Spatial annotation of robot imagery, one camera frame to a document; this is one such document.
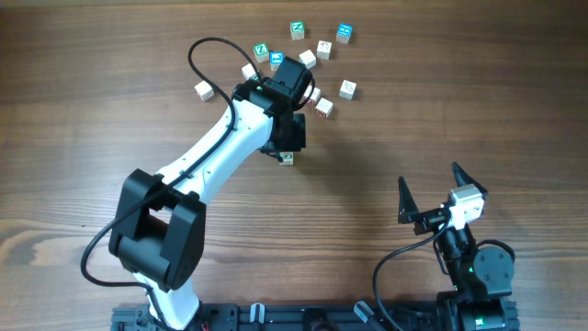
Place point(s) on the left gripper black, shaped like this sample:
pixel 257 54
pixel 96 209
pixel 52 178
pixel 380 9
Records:
pixel 299 142

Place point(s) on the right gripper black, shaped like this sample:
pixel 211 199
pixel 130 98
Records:
pixel 428 222

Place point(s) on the plain block with drawing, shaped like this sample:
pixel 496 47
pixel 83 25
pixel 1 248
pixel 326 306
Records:
pixel 324 49

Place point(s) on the green letter block top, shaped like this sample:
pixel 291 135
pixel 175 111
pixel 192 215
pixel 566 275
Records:
pixel 297 30

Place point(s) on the white block red side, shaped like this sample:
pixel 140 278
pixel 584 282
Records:
pixel 313 94
pixel 324 107

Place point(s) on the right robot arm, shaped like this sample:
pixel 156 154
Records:
pixel 480 271

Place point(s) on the green Z block left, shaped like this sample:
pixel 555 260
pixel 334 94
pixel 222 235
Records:
pixel 261 52

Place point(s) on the plain white block left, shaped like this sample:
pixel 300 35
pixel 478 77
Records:
pixel 204 90

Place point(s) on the blue block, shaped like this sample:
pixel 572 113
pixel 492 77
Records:
pixel 344 32
pixel 276 58

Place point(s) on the blue block top right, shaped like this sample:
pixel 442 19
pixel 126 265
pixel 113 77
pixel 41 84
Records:
pixel 344 32

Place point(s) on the white block far right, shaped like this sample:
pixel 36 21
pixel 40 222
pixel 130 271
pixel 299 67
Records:
pixel 347 89

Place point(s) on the white block green side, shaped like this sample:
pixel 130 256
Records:
pixel 249 72

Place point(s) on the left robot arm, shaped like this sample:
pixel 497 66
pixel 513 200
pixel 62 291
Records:
pixel 159 232

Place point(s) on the white block number four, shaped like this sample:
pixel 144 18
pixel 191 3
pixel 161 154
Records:
pixel 287 158

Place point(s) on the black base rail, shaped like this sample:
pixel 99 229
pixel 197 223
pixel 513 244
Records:
pixel 317 317

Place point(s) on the white block teal side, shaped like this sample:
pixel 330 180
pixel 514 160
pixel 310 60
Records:
pixel 308 59

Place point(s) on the blue block centre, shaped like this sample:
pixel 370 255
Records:
pixel 276 58

